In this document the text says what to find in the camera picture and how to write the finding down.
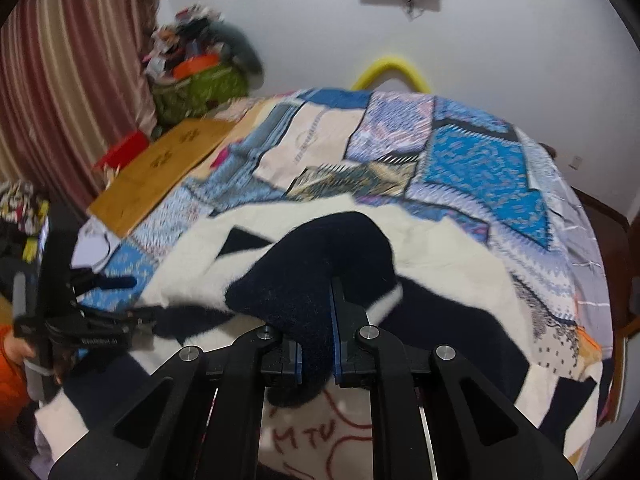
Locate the red box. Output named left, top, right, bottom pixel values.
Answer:
left=92, top=130, right=151, bottom=174

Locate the black and white sweater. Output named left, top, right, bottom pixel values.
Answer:
left=35, top=194, right=601, bottom=480

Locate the blue patchwork quilt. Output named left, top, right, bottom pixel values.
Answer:
left=75, top=87, right=603, bottom=378

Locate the grey striped bed sheet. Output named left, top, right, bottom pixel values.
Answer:
left=515, top=125, right=615, bottom=361

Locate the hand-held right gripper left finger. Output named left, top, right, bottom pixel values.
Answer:
left=49, top=324, right=304, bottom=480

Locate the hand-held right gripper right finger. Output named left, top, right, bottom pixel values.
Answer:
left=329, top=276, right=577, bottom=480

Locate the yellow foam tube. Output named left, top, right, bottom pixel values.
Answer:
left=350, top=53, right=432, bottom=95

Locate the white paper sheet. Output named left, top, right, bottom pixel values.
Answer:
left=71, top=227, right=122, bottom=268

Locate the striped pink curtain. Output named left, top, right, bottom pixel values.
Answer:
left=0, top=0, right=165, bottom=217

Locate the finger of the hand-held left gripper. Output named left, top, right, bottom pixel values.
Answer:
left=70, top=270, right=137, bottom=295
left=75, top=306, right=159, bottom=342

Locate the pile of mixed clutter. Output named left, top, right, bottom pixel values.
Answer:
left=141, top=4, right=227, bottom=82

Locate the orange blanket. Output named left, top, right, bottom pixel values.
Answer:
left=575, top=324, right=602, bottom=355

